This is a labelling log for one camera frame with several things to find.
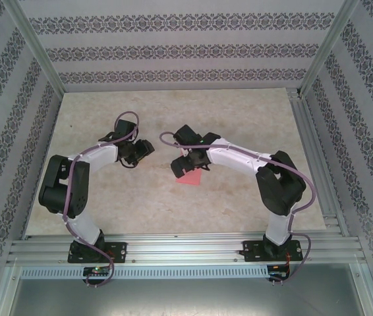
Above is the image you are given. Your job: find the long aluminium mounting rail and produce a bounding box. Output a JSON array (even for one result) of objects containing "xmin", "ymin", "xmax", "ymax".
[{"xmin": 7, "ymin": 232, "xmax": 367, "ymax": 266}]

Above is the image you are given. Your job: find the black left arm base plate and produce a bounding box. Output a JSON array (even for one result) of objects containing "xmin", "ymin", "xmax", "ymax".
[{"xmin": 69, "ymin": 241, "xmax": 129, "ymax": 264}]

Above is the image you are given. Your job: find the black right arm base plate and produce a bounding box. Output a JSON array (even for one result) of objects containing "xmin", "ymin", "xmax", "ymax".
[{"xmin": 243, "ymin": 239, "xmax": 302, "ymax": 263}]

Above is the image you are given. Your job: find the slotted grey cable duct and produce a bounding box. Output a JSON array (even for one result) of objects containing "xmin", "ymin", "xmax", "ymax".
[{"xmin": 20, "ymin": 265, "xmax": 270, "ymax": 280}]

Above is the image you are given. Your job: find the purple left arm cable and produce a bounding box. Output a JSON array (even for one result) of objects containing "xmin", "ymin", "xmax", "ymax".
[{"xmin": 61, "ymin": 111, "xmax": 140, "ymax": 289}]

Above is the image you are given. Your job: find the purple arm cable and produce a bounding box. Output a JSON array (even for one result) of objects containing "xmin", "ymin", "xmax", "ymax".
[
  {"xmin": 61, "ymin": 111, "xmax": 140, "ymax": 289},
  {"xmin": 159, "ymin": 131, "xmax": 317, "ymax": 286}
]

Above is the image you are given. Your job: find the aluminium side rail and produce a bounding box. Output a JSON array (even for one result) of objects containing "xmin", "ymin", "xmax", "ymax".
[{"xmin": 287, "ymin": 87, "xmax": 351, "ymax": 238}]

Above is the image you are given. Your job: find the aluminium frame post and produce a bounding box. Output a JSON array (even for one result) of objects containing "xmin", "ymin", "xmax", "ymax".
[
  {"xmin": 3, "ymin": 0, "xmax": 65, "ymax": 96},
  {"xmin": 300, "ymin": 0, "xmax": 360, "ymax": 98}
]

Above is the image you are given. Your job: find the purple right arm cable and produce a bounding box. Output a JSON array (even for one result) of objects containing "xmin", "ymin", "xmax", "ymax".
[{"xmin": 159, "ymin": 131, "xmax": 317, "ymax": 286}]

